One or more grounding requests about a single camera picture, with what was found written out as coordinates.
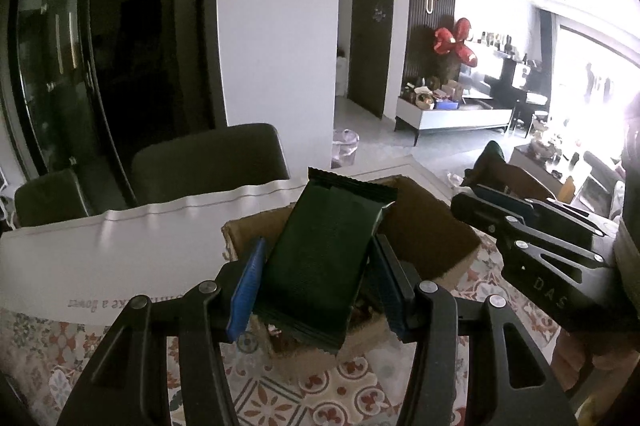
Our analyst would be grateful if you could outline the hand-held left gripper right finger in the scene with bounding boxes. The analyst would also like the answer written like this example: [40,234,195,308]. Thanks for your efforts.
[370,233,573,426]

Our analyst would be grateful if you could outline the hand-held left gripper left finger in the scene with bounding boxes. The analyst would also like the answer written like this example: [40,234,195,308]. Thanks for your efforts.
[55,237,268,426]

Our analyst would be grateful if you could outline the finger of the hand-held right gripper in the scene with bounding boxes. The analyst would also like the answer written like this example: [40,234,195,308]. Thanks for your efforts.
[470,183,610,239]
[450,192,612,269]

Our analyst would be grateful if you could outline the brown cardboard box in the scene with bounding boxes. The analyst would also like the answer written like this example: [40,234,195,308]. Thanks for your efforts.
[221,175,482,364]

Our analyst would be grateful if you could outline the dark green snack packet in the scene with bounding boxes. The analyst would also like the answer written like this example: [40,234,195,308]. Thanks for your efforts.
[250,167,398,349]

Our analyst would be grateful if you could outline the person's right hand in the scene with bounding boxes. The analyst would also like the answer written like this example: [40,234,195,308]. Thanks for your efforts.
[552,326,631,402]

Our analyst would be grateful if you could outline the dark green cloth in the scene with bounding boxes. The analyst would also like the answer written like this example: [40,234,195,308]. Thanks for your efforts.
[472,140,511,172]

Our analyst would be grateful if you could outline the cluttered coffee table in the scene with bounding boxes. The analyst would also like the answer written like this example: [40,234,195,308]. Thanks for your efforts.
[510,138,626,217]

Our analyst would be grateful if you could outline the white sideboard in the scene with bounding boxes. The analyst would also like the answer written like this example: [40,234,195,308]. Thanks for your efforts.
[394,96,513,147]

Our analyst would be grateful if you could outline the patterned floral tablecloth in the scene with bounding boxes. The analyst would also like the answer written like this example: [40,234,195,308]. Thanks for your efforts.
[0,226,561,426]

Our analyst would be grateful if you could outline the white printed table sheet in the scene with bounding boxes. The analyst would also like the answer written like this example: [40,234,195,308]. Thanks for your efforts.
[0,183,311,322]

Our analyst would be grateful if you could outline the large dark green chair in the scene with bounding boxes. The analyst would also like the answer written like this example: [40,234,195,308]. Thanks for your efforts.
[131,122,291,207]

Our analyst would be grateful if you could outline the bin with clear bag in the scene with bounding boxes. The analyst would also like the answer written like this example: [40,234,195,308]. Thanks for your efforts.
[332,129,360,168]

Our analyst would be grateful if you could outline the bright window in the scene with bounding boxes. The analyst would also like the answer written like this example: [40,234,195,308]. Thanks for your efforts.
[550,21,640,157]

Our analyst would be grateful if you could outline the row of shelf ornaments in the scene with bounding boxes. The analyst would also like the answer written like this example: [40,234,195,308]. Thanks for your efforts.
[470,31,531,57]

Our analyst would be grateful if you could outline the red balloon flower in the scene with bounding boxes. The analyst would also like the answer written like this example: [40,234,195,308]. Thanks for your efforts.
[432,18,478,67]

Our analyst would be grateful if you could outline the dark room door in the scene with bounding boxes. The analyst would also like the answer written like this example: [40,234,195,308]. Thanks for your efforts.
[347,0,396,119]

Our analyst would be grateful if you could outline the small dark green chair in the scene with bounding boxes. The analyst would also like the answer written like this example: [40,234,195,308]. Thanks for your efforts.
[14,168,93,227]

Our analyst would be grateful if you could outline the black sliding glass door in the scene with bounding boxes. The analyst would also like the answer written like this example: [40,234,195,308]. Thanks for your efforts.
[0,0,226,207]

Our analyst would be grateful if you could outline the white wall shelf unit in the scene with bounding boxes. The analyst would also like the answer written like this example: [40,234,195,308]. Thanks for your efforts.
[470,41,551,107]

